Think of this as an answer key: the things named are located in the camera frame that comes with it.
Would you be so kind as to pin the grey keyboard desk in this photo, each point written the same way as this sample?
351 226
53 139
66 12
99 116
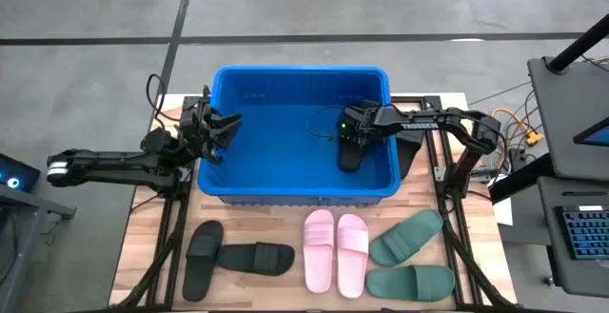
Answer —
552 256

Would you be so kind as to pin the computer case with blue light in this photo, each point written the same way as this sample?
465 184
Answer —
14 172

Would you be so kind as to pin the green slide sandal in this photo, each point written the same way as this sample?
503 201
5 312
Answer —
409 283
404 237

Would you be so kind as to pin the black slide sandal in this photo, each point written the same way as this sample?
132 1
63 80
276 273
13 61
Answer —
202 265
351 158
257 258

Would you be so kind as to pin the dark monitor screen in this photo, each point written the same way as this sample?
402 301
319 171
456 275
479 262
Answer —
595 134

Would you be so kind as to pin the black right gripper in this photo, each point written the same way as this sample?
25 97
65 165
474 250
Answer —
361 125

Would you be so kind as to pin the black aluminium rig frame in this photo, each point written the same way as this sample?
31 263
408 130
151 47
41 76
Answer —
434 149

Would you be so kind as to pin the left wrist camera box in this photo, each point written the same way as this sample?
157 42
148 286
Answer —
188 122

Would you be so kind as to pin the dark grey desk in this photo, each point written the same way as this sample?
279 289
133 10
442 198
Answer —
571 113

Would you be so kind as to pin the grey metal cart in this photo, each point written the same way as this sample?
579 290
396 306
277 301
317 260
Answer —
19 237

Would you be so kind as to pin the black desk pole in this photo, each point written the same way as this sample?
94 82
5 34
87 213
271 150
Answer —
580 42

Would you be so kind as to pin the backlit keyboard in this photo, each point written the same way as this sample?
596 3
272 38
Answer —
587 234

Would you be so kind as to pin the white paper sheet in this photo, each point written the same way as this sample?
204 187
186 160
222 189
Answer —
503 210

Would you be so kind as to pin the pink slide sandal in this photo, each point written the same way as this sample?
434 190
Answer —
352 260
318 256

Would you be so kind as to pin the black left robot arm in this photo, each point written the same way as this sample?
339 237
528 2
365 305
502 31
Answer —
109 163

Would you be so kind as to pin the large blue plastic bin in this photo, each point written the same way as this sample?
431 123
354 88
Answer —
285 161

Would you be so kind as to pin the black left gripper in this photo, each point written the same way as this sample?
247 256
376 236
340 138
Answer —
207 139

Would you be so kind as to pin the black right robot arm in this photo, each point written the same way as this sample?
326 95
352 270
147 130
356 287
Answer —
428 125

